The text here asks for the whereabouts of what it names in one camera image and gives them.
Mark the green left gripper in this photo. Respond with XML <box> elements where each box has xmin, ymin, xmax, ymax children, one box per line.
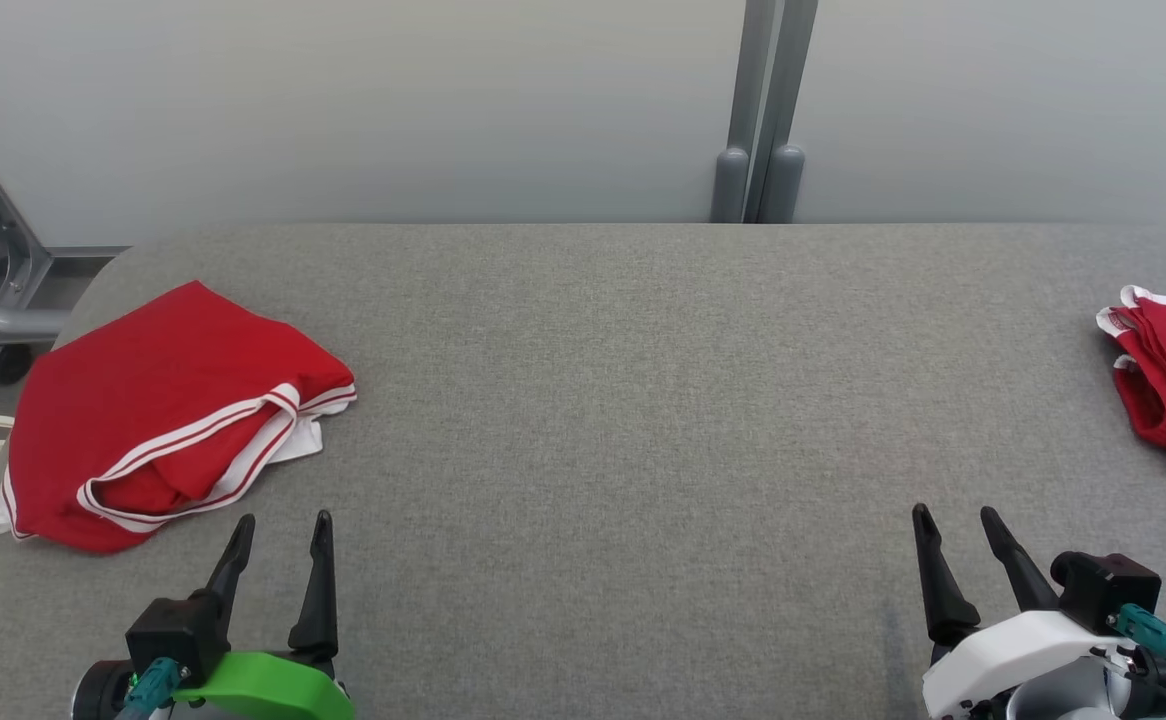
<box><xmin>171</xmin><ymin>510</ymin><xmax>356</xmax><ymax>720</ymax></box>

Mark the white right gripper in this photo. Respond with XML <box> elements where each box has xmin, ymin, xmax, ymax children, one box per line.
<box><xmin>911</xmin><ymin>503</ymin><xmax>1134</xmax><ymax>720</ymax></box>

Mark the red and white shirt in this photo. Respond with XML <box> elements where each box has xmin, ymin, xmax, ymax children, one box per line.
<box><xmin>0</xmin><ymin>280</ymin><xmax>358</xmax><ymax>556</ymax></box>

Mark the black cable with teal plug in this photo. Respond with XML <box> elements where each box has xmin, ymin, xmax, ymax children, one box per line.
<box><xmin>113</xmin><ymin>658</ymin><xmax>189</xmax><ymax>720</ymax></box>
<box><xmin>1108</xmin><ymin>603</ymin><xmax>1166</xmax><ymax>720</ymax></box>

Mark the grey metal wheeled frame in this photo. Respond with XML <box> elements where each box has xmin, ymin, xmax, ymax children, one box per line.
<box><xmin>0</xmin><ymin>112</ymin><xmax>129</xmax><ymax>386</ymax></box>

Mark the grey metal double post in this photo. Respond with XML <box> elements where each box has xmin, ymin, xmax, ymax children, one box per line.
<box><xmin>709</xmin><ymin>0</ymin><xmax>820</xmax><ymax>224</ymax></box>

